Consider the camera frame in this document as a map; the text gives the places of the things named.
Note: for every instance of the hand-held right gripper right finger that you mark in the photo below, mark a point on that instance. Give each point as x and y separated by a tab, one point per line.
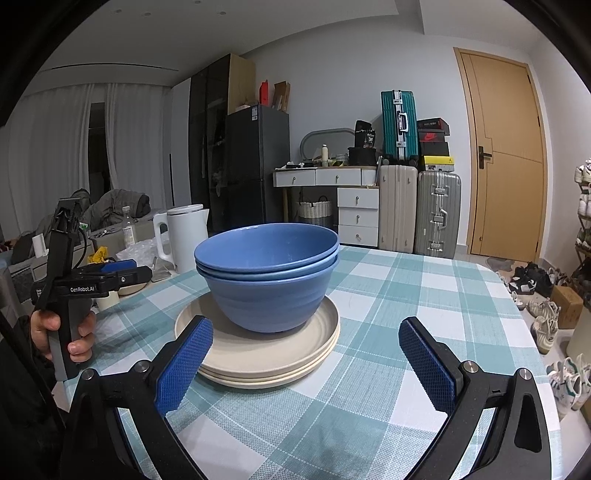
425	364

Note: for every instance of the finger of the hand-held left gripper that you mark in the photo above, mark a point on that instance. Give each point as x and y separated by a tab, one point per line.
134	278
117	266

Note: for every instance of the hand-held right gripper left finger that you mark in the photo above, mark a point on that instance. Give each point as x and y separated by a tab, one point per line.
182	369

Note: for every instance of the cream plate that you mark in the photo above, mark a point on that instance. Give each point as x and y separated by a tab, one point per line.
277	383
231	350
277	374

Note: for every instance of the blue bowl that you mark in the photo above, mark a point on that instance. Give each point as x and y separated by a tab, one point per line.
258	274
268	249
268	304

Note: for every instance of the person's left forearm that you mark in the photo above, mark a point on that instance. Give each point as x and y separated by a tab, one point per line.
23	392

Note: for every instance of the person's left hand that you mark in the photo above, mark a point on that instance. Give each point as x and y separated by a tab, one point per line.
83	346

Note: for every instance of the yellow packet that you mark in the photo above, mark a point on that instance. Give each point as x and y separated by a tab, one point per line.
98	256

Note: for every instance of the clear plastic bag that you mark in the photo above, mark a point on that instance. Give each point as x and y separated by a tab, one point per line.
138	251

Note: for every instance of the clear plastic bottle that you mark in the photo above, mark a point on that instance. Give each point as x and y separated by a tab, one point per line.
128	228

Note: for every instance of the grey jacket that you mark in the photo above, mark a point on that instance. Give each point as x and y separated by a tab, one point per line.
115	203

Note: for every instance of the white electric kettle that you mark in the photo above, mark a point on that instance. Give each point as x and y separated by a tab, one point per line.
184	240

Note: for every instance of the teal checked tablecloth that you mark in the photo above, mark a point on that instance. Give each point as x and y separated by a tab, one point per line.
392	295

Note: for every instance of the scattered loose shoes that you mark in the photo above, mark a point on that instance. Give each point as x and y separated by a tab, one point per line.
540	314

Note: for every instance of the grey doormat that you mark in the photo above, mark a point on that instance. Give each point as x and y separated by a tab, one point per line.
501	264

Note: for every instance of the white sheer curtain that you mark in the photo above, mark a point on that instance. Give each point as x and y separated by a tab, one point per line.
138	138

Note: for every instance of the silver suitcase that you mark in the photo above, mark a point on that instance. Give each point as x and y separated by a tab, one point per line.
436	212

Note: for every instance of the brown cardboard box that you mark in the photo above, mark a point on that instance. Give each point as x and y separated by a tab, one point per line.
567	304

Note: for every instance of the tall black cabinet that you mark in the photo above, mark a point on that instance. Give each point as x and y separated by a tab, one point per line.
207	138

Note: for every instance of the black fridge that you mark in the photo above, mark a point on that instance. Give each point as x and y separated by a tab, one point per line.
254	175

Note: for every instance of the cream suitcase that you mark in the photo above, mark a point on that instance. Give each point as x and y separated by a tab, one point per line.
398	207

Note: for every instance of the white desk with drawers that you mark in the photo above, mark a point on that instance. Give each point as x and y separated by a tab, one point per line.
358	217

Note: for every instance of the wooden shoe rack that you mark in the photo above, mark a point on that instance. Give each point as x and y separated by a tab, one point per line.
582	272

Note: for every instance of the woven laundry basket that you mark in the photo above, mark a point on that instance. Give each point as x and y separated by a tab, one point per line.
315	214

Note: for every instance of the black shoe box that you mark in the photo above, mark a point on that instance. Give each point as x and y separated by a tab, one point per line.
432	124
434	148

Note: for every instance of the black case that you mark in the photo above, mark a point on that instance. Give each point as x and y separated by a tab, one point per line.
362	157

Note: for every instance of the wooden door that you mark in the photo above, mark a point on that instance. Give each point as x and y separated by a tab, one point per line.
503	161

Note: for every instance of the oval mirror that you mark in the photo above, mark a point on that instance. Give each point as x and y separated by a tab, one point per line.
307	138

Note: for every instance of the rows of assorted sneakers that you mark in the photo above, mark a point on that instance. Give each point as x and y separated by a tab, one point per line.
584	203

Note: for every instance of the white bottle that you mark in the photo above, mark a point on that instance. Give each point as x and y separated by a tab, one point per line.
325	156

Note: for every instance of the red shoe box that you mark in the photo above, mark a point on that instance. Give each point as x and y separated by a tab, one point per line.
433	135

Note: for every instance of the flat cardboard piece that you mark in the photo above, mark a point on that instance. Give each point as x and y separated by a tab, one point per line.
281	97

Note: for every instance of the black package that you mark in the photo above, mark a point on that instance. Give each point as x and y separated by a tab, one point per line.
364	134

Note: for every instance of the teal suitcase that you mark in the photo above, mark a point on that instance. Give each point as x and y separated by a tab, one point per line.
392	124

